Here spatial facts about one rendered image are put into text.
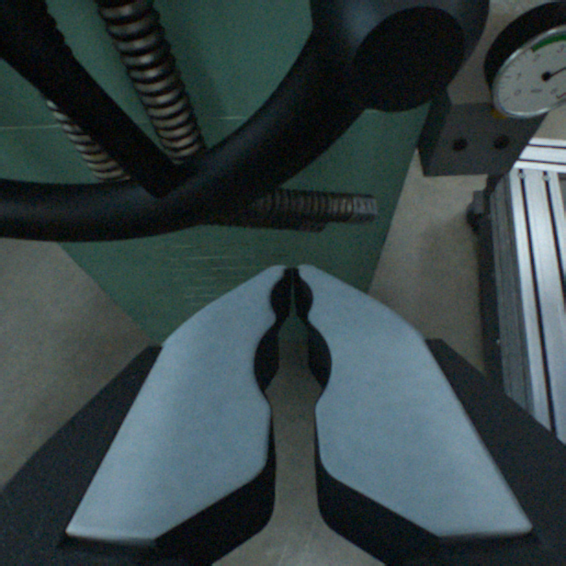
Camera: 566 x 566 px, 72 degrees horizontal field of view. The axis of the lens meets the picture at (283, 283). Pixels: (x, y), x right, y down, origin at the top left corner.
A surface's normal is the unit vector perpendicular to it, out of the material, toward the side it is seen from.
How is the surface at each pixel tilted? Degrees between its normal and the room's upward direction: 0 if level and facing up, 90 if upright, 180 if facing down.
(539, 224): 0
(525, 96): 90
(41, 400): 0
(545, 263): 0
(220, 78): 90
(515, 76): 90
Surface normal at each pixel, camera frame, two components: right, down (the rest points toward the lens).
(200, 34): 0.01, 0.88
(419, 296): -0.04, -0.47
